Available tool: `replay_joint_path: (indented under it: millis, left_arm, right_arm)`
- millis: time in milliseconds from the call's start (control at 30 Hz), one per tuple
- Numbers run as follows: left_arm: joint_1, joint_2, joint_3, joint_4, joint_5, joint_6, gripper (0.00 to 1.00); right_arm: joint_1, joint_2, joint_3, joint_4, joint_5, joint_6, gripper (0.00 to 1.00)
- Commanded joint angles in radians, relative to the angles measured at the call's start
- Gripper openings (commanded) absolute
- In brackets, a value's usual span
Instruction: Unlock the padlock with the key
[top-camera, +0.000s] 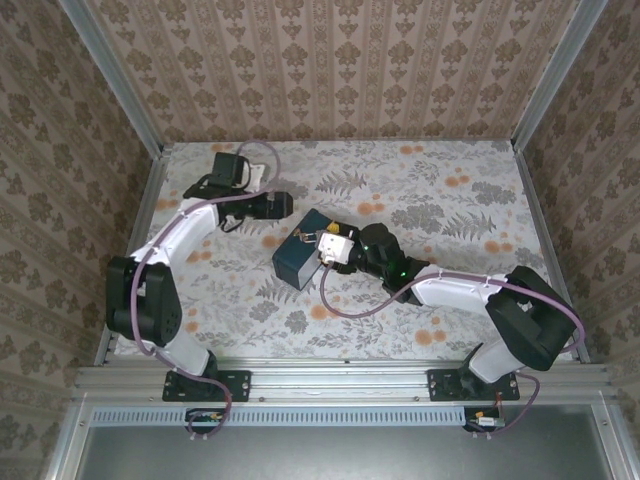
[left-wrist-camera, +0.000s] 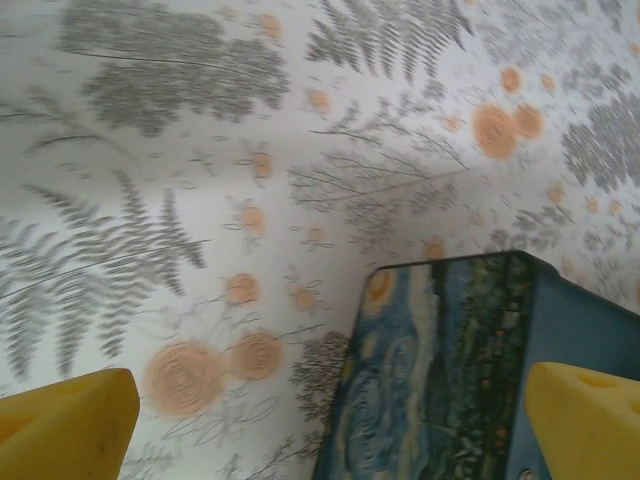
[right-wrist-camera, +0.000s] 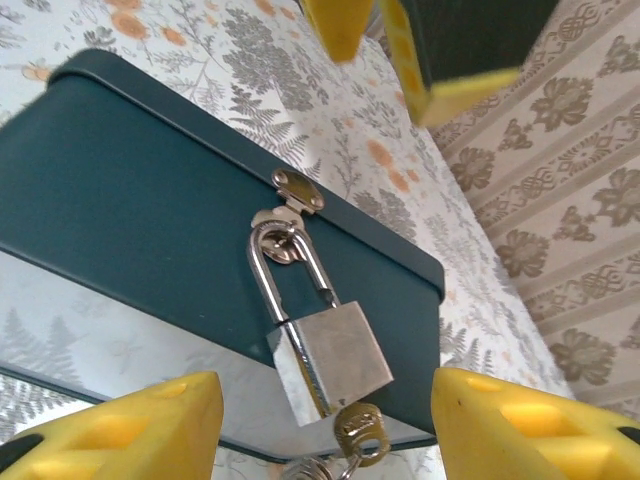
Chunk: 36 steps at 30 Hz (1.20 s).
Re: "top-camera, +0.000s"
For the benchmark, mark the blue starry night box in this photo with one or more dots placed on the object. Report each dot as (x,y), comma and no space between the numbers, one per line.
(292,255)

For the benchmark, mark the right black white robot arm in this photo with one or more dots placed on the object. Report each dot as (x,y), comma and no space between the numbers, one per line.
(530,320)

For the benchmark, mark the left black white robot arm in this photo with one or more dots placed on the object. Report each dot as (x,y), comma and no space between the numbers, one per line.
(145,300)

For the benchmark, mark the floral table cloth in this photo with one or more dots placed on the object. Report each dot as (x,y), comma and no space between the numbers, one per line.
(380,340)

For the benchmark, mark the small connector board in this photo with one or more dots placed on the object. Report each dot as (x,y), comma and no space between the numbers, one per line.
(485,420)
(205,419)

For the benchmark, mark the grey metal sheet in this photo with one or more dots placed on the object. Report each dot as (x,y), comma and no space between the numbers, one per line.
(325,455)

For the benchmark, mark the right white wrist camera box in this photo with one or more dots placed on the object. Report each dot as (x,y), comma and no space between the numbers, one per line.
(337,247)

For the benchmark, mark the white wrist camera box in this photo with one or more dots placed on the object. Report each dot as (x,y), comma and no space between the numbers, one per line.
(337,247)
(256,175)

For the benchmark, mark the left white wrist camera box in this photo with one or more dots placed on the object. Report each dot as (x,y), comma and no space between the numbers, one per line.
(256,175)

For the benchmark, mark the aluminium side rail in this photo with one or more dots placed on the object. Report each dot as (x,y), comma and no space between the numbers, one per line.
(551,250)
(134,250)

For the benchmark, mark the aluminium cross rail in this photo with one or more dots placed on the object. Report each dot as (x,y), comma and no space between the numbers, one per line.
(340,380)

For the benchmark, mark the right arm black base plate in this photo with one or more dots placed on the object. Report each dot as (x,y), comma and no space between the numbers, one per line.
(437,385)

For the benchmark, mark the aluminium frame post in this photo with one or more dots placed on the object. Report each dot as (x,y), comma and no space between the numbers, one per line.
(112,75)
(556,75)

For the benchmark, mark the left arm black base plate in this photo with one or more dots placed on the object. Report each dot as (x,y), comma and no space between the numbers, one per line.
(240,385)

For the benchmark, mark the aluminium lower frame bar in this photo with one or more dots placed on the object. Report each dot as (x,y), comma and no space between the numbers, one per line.
(65,450)
(612,450)

